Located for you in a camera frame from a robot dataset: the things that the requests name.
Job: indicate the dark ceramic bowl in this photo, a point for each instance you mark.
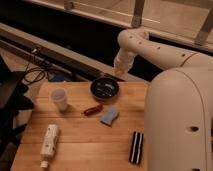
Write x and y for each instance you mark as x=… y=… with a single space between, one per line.
x=104 y=88

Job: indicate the blue box on floor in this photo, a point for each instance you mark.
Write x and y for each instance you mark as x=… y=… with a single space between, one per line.
x=59 y=77

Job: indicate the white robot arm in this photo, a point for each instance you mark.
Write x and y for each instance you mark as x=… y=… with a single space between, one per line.
x=178 y=112

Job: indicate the translucent plastic cup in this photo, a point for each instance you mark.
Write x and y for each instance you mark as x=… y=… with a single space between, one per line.
x=59 y=97

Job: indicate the blue sponge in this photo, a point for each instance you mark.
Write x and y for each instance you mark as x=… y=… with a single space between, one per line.
x=109 y=116

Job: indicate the black white striped eraser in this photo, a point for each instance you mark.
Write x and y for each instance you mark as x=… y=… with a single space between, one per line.
x=136 y=148

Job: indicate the metal window frame rail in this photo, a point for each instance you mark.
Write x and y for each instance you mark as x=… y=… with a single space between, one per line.
x=188 y=22

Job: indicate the white plastic bottle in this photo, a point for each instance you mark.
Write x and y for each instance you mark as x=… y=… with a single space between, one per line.
x=49 y=144

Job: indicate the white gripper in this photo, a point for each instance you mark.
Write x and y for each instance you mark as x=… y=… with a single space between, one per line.
x=123 y=62

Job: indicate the black chair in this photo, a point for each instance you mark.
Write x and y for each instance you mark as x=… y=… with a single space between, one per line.
x=12 y=100

